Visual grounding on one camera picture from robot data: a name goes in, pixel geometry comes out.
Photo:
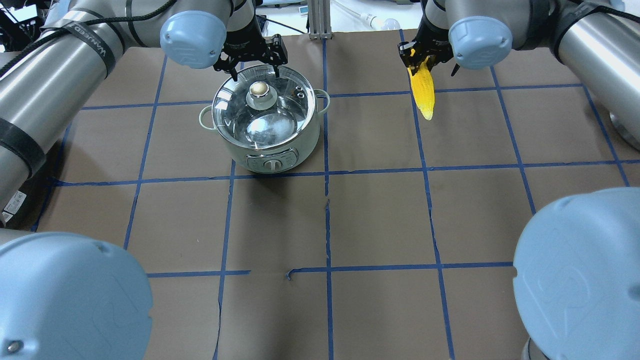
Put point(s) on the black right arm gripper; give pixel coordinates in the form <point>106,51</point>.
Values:
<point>434,36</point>

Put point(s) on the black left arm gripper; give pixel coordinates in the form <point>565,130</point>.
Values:
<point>243,36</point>

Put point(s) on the yellow corn cob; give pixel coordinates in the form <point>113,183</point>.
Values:
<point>423,88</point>

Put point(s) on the glass pot lid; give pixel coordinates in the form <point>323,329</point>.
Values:
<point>261,112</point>

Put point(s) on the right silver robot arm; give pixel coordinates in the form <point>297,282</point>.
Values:
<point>506,142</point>

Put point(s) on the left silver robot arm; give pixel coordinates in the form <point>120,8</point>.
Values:
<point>303,265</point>

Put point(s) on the pale green electric pot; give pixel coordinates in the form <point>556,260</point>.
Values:
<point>281,159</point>

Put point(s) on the brown paper table mat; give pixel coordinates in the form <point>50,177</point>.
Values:
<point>392,241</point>

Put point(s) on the aluminium frame post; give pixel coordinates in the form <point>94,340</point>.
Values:
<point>318,18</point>

